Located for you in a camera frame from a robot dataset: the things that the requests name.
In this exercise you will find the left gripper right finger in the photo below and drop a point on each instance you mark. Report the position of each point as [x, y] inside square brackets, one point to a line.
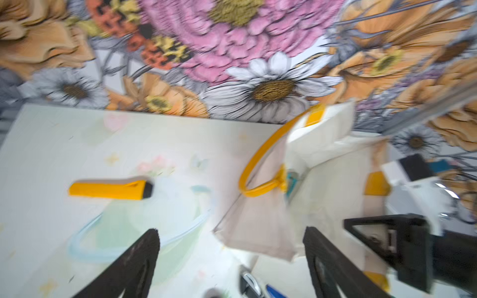
[333, 275]

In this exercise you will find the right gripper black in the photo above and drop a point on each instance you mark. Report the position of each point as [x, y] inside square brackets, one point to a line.
[405, 242]

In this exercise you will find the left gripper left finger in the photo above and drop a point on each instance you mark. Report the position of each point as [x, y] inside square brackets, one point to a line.
[130, 276]

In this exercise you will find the yellow utility knife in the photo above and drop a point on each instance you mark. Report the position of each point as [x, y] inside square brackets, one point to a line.
[134, 190]

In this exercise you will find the teal utility knife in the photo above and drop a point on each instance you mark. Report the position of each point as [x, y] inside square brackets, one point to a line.
[292, 181]

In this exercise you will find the grey metal utility knife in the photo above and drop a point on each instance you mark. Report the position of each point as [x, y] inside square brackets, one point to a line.
[249, 287]

